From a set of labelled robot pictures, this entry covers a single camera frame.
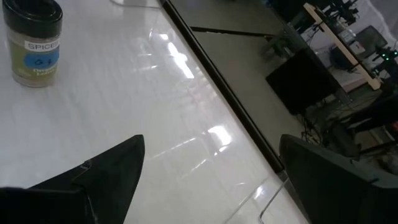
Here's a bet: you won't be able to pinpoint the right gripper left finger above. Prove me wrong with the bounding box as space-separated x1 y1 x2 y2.
0 134 146 224

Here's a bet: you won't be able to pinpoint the clear plastic bin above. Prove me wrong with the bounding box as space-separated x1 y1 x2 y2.
256 177 290 224

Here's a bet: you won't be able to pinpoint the black computer case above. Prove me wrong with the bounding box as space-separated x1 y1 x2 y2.
266 49 340 116

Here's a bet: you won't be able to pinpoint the background robot green lights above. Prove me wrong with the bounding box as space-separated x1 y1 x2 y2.
371 45 398 82

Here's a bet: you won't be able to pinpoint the black-lid spice jar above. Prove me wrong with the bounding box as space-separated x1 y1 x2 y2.
1 0 63 88

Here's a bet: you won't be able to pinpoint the wooden desk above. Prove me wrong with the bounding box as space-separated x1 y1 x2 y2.
303 2 382 91

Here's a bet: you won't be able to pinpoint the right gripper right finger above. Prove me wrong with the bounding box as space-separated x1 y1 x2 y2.
279 134 398 224

